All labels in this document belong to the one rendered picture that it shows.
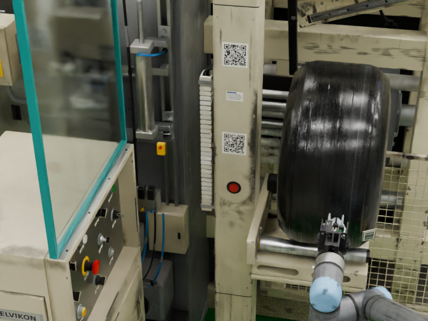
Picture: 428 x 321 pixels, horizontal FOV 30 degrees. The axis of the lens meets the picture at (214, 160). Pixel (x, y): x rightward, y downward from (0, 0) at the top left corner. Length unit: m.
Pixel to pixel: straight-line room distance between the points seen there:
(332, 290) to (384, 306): 0.14
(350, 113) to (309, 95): 0.13
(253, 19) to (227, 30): 0.08
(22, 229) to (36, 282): 0.14
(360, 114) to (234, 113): 0.38
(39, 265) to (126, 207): 0.57
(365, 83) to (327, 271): 0.58
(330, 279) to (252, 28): 0.73
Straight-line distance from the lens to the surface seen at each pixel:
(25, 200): 2.13
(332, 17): 2.61
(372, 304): 2.05
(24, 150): 2.35
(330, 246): 2.07
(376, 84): 2.31
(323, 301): 1.97
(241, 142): 2.40
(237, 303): 2.78
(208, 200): 2.55
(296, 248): 2.50
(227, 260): 2.67
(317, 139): 2.20
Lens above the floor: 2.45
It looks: 32 degrees down
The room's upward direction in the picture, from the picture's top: straight up
